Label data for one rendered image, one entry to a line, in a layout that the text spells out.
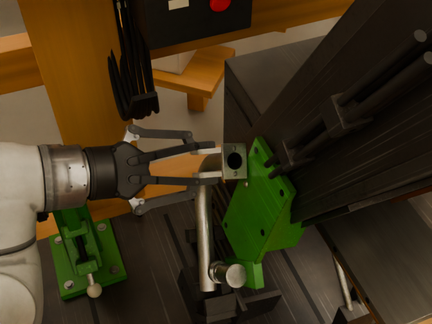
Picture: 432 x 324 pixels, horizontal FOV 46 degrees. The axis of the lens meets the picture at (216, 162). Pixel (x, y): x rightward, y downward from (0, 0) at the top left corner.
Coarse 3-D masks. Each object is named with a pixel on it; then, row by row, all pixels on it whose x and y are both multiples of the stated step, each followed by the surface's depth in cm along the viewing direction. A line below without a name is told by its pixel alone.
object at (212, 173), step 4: (196, 172) 79; (200, 172) 78; (204, 172) 77; (208, 172) 77; (212, 172) 77; (216, 172) 78; (220, 172) 78; (192, 176) 79; (196, 176) 77; (200, 176) 76; (204, 176) 77; (208, 176) 77; (212, 176) 77; (216, 176) 78; (220, 176) 78
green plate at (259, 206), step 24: (264, 144) 75; (264, 168) 74; (240, 192) 82; (264, 192) 75; (288, 192) 69; (240, 216) 82; (264, 216) 76; (288, 216) 76; (240, 240) 83; (264, 240) 76; (288, 240) 81
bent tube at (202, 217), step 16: (224, 144) 77; (240, 144) 78; (208, 160) 84; (224, 160) 77; (240, 160) 79; (224, 176) 77; (240, 176) 78; (208, 192) 90; (208, 208) 90; (208, 224) 90; (208, 240) 90; (208, 256) 89; (208, 288) 89
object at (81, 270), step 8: (80, 216) 92; (64, 224) 92; (88, 224) 95; (64, 232) 91; (72, 232) 91; (80, 232) 92; (88, 232) 92; (64, 240) 94; (72, 240) 95; (80, 240) 93; (88, 240) 95; (72, 248) 95; (80, 248) 93; (88, 248) 95; (96, 248) 96; (72, 256) 95; (80, 256) 95; (88, 256) 96; (96, 256) 96; (72, 264) 95; (80, 264) 92; (88, 264) 93; (96, 264) 93; (80, 272) 92; (88, 272) 93
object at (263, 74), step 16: (272, 48) 96; (288, 48) 96; (304, 48) 96; (224, 64) 94; (240, 64) 93; (256, 64) 93; (272, 64) 93; (288, 64) 93; (224, 80) 97; (240, 80) 90; (256, 80) 90; (272, 80) 90; (288, 80) 90; (224, 96) 100; (240, 96) 91; (256, 96) 87; (272, 96) 87; (224, 112) 103; (240, 112) 92; (256, 112) 85; (224, 128) 106; (240, 128) 95
